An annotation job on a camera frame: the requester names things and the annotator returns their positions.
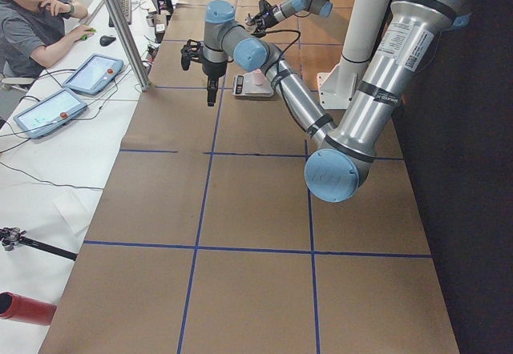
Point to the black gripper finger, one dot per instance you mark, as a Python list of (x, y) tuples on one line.
[(212, 89)]

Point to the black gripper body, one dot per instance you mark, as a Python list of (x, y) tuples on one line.
[(211, 70), (268, 16)]

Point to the clear glass sauce bottle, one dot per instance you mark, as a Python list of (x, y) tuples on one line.
[(252, 21)]

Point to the pink paper cup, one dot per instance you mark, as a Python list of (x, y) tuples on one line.
[(258, 78)]

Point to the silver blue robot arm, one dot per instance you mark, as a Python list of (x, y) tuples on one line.
[(290, 8), (384, 45)]

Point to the silver digital kitchen scale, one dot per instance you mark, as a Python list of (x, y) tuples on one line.
[(243, 87)]

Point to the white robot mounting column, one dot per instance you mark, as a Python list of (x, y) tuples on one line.
[(336, 88)]

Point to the black computer keyboard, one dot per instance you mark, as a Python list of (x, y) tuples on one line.
[(125, 6)]

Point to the black computer mouse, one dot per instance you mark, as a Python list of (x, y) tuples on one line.
[(106, 40)]

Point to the upper blue teach pendant tablet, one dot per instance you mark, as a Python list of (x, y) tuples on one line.
[(94, 74)]

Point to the blue teach pendant tablet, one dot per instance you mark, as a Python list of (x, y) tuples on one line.
[(50, 114), (94, 74)]

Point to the lower blue teach pendant tablet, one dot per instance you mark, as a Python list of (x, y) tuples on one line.
[(50, 114)]

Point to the seated person in grey shirt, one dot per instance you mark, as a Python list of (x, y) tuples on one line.
[(33, 36)]

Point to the black tripod rod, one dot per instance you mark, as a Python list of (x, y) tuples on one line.
[(11, 237)]

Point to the red cylinder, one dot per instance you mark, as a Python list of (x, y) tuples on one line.
[(27, 310)]

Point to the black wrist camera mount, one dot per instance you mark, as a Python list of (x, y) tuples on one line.
[(192, 51)]

